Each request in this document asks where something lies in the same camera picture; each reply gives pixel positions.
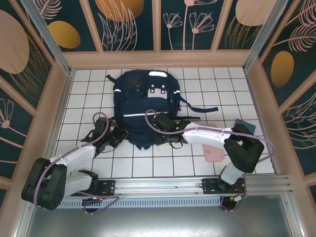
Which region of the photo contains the navy blue backpack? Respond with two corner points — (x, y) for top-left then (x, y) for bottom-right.
(105, 70), (219, 151)

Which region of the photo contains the pink pencil pouch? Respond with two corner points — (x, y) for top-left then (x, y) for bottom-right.
(196, 122), (226, 163)

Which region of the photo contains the small dark teal notebook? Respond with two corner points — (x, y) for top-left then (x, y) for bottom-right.
(233, 118), (257, 136)

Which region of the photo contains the grey metal sheet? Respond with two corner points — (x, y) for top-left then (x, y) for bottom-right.
(26, 206), (293, 237)

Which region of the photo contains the small green circuit board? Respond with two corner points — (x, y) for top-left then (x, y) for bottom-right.
(231, 195), (247, 205)

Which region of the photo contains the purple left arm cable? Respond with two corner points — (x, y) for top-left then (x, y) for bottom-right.
(34, 112), (120, 215)

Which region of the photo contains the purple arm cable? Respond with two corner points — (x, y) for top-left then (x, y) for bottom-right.
(34, 112), (120, 215)
(144, 109), (277, 213)

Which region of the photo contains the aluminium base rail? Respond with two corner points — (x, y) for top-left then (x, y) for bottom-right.
(66, 174), (294, 198)

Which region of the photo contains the slotted grey cable duct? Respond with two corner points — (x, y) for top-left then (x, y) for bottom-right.
(59, 197), (222, 208)

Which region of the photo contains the aluminium frame post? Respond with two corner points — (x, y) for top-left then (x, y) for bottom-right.
(243, 0), (296, 73)
(19, 0), (75, 75)

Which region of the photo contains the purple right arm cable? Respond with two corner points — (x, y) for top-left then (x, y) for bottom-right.
(144, 109), (277, 213)

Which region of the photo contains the aluminium side frame bar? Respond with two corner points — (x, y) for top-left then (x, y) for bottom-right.
(280, 195), (303, 237)
(14, 195), (35, 237)

